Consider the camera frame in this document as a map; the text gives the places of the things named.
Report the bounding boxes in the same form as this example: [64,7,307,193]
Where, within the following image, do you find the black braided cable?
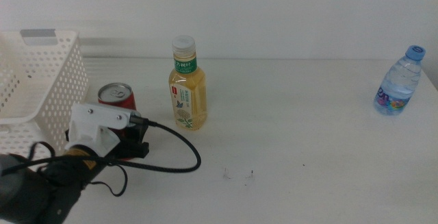
[0,116,202,177]

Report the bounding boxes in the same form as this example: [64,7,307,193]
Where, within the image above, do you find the red soda can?
[97,82,138,162]

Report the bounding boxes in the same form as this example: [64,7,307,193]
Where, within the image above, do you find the thin black cable loop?
[29,141,129,197]

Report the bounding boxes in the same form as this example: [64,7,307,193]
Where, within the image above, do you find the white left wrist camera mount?
[64,102,142,158]

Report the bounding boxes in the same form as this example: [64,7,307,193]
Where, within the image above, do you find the white perforated plastic basket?
[0,29,90,160]

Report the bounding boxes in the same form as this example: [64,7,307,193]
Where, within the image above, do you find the clear water bottle blue cap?
[373,45,427,116]

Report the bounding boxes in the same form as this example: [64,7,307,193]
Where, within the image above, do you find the yellow tea bottle green label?
[168,34,208,132]

